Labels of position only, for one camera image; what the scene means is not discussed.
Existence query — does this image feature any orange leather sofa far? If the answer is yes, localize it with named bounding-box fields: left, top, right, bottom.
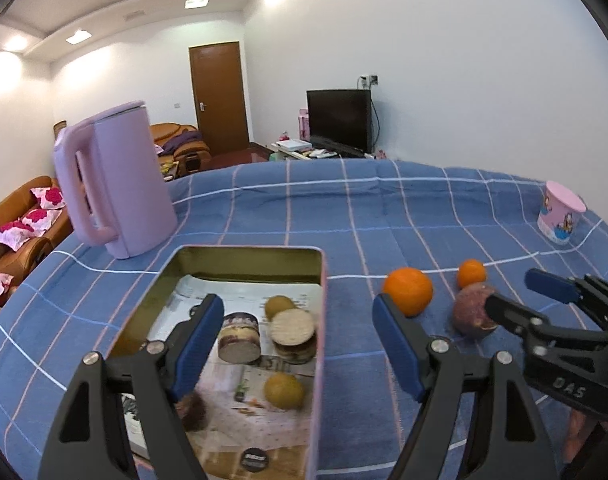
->
left=150, top=122, right=212, bottom=174

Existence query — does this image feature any round purple passion fruit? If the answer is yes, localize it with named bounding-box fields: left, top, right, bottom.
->
left=450, top=283, right=498, bottom=339

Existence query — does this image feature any pink cartoon cup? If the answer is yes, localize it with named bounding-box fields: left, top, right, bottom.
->
left=537, top=181, right=587, bottom=245

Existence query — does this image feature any pink metal tin box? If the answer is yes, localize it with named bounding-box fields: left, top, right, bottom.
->
left=103, top=244, right=329, bottom=480

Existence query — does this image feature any tv stand with clutter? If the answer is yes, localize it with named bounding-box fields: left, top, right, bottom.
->
left=266, top=140, right=387, bottom=160

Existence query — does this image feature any brown wooden door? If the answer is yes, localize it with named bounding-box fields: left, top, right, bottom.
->
left=189, top=41, right=249, bottom=156

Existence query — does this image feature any orange leather sofa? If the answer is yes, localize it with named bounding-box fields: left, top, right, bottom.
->
left=150, top=122, right=212, bottom=174
left=0, top=176, right=73, bottom=311

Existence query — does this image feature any pink electric kettle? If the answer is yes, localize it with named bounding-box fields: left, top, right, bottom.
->
left=54, top=101, right=178, bottom=259

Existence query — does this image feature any coffee table with snacks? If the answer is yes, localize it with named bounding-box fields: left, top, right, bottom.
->
left=159, top=162, right=179, bottom=182

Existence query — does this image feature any small orange mandarin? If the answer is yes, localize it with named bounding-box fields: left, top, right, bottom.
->
left=456, top=259, right=487, bottom=289

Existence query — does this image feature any printed leaflet in tin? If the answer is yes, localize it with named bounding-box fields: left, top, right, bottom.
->
left=120, top=273, right=321, bottom=480

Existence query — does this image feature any television power cable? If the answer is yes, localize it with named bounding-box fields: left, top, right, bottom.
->
left=357, top=74, right=381, bottom=154

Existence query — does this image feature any large orange mandarin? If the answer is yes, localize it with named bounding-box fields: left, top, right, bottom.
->
left=382, top=268, right=434, bottom=318

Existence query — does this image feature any black television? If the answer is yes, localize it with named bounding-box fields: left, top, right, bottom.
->
left=306, top=89, right=372, bottom=156

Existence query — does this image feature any right hand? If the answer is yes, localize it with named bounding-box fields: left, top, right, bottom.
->
left=563, top=410, right=608, bottom=464

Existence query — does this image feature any orange leather sofa left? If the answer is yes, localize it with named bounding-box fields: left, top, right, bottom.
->
left=0, top=176, right=73, bottom=311

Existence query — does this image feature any blue plaid tablecloth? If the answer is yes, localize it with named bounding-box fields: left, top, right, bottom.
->
left=0, top=159, right=608, bottom=479

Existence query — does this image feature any wrinkled dark passion fruit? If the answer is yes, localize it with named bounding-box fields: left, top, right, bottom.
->
left=176, top=391, right=206, bottom=432

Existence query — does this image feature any small yellow-brown longan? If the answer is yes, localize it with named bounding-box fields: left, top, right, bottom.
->
left=264, top=295, right=297, bottom=321

